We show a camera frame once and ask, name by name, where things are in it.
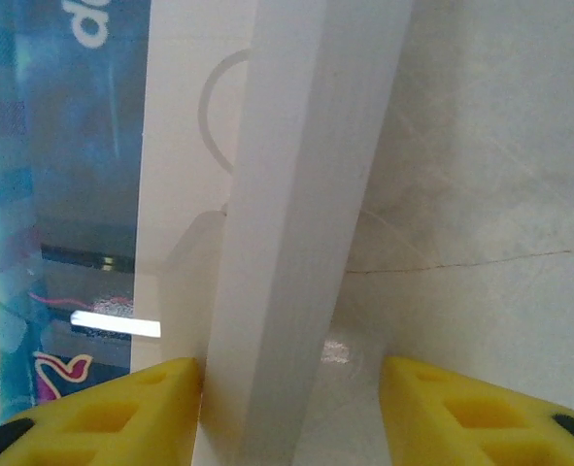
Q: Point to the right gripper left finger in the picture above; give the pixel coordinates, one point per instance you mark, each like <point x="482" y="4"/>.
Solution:
<point x="121" y="427"/>

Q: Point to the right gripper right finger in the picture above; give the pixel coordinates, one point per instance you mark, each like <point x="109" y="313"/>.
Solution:
<point x="485" y="427"/>

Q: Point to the white picture frame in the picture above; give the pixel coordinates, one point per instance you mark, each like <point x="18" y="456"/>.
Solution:
<point x="286" y="194"/>

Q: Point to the blue printed photo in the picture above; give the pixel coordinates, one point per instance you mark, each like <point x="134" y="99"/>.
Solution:
<point x="48" y="121"/>

